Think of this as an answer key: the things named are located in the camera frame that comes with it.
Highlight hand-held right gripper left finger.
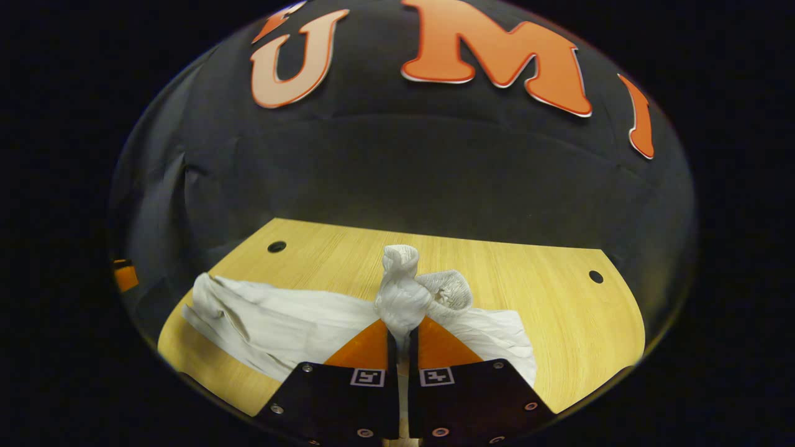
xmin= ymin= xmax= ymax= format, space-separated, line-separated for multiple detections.
xmin=257 ymin=318 xmax=399 ymax=445

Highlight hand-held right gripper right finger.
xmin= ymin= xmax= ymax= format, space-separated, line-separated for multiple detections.
xmin=408 ymin=315 xmax=557 ymax=445

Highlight white jeans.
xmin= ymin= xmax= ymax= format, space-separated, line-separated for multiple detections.
xmin=181 ymin=244 xmax=538 ymax=389

